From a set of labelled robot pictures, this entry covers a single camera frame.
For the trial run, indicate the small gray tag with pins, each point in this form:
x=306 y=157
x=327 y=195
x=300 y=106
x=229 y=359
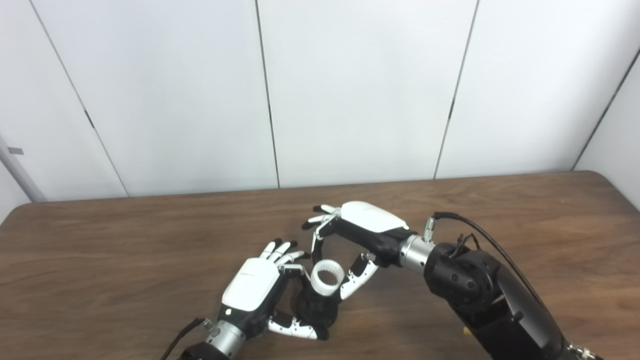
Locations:
x=15 y=150

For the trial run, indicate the white and black right hand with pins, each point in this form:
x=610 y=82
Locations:
x=372 y=222

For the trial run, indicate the white and black left hand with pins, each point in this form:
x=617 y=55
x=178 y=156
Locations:
x=250 y=287

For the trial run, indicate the gray wall corner post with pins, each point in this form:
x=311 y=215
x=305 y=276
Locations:
x=22 y=177

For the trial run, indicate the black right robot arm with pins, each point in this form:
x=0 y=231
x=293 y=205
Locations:
x=475 y=295

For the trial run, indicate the round black part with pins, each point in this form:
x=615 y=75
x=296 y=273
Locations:
x=312 y=310

